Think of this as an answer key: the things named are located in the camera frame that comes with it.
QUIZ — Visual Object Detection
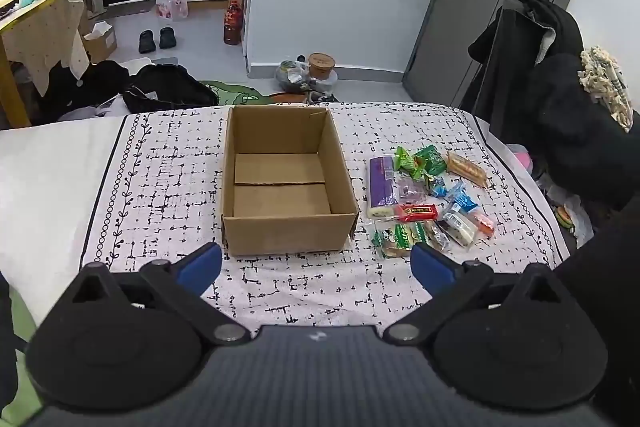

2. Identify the grey door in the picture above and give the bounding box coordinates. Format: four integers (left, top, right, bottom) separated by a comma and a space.
402, 0, 601, 108

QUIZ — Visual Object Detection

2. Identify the small cardboard box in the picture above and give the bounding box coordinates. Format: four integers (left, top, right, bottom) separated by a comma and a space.
82, 21, 119, 64

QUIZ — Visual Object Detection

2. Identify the black bag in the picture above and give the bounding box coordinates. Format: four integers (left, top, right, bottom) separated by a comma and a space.
122, 64, 220, 114

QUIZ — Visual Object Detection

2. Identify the pink snack packet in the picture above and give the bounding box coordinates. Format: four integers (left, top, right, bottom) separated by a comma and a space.
398, 177, 427, 204

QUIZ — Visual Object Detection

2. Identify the red snack packet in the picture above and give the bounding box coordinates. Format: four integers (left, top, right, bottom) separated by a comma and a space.
397, 204, 442, 223

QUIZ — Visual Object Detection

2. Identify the small orange red packet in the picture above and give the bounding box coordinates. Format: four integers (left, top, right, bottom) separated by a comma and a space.
472, 213, 496, 238

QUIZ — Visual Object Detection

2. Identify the pink cloth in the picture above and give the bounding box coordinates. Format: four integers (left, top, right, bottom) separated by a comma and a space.
509, 145, 534, 173

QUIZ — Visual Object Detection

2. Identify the dark brown snack packet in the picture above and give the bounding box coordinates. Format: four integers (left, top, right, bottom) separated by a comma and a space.
425, 221, 452, 254

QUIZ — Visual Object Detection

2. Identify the printed blanket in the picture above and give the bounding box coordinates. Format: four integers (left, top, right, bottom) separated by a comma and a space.
80, 101, 572, 339

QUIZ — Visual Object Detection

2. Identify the cream knitted cloth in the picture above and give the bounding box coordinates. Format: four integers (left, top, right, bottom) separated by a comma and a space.
578, 46, 634, 134

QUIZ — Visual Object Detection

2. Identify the wooden table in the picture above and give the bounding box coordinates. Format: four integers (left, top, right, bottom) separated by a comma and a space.
0, 36, 32, 128

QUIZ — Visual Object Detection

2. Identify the white black snack packet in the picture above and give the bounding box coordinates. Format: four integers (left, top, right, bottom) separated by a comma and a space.
442, 206, 479, 251

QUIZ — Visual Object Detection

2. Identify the grey plastic bag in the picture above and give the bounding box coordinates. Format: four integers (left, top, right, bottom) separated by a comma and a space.
276, 59, 322, 94

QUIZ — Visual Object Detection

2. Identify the black coat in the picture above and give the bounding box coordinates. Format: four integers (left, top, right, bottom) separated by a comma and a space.
459, 0, 640, 210

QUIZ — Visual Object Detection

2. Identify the orange snack packet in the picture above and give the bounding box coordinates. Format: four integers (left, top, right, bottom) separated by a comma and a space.
446, 151, 489, 189

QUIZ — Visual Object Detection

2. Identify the black clothes pile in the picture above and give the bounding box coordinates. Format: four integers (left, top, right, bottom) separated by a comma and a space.
37, 60, 132, 124

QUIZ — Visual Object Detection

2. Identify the dotted tablecloth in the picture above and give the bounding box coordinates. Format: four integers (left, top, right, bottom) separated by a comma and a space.
0, 0, 91, 97

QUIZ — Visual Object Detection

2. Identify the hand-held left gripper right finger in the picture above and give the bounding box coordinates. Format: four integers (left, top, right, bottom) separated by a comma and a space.
382, 242, 572, 348

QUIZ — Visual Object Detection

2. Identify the blue snack packet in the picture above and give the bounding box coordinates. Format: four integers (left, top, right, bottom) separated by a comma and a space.
447, 181, 479, 214

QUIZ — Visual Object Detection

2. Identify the small green snack packet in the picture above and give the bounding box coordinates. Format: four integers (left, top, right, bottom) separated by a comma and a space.
394, 146, 417, 174

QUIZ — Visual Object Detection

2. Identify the purple snack packet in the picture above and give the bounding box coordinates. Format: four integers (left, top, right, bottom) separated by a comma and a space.
367, 157, 402, 221

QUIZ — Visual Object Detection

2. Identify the pink plastic bag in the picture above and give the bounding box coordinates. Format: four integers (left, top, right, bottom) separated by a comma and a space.
155, 0, 190, 20

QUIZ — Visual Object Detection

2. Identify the brown round container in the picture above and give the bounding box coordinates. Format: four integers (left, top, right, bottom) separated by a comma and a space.
307, 52, 337, 80

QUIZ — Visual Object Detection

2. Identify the green frog rug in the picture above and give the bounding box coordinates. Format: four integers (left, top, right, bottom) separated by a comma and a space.
199, 80, 269, 106

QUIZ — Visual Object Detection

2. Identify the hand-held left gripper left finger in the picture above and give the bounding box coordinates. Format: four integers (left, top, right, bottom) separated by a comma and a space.
72, 242, 252, 348

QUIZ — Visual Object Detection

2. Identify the orange round rug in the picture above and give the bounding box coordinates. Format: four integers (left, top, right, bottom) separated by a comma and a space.
267, 91, 347, 106

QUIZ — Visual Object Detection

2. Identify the white bed sheet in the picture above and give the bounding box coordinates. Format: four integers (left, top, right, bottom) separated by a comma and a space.
0, 114, 127, 333

